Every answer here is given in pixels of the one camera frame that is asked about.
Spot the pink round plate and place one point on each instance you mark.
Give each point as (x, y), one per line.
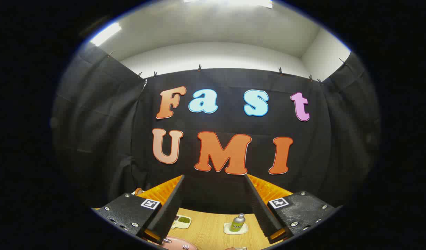
(178, 244)

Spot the ceiling light panel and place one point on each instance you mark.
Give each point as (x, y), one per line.
(105, 33)
(233, 2)

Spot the white divided tray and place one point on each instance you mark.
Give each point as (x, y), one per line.
(183, 225)

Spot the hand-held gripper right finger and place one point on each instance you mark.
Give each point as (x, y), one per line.
(261, 211)

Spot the white square coaster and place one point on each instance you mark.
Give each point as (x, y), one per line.
(244, 230)

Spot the row of black cloth clips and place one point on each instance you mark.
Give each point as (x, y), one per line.
(199, 67)

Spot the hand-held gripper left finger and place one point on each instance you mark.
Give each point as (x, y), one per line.
(171, 211)

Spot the green label metal bottle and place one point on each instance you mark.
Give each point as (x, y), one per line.
(237, 224)

